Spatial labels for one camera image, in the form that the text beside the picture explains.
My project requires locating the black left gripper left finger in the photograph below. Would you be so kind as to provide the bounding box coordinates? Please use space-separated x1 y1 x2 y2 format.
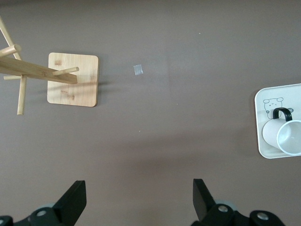
0 180 87 226

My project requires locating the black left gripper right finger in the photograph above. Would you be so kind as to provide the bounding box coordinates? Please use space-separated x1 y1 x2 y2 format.
191 178 285 226

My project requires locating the white smiley cup black handle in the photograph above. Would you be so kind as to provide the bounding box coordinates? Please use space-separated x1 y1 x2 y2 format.
262 107 301 156

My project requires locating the beige rabbit print tray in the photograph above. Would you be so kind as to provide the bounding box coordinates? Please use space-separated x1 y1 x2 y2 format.
253 83 301 160

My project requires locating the wooden mug tree stand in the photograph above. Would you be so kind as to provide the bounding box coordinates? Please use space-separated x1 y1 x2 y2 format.
0 16 100 116

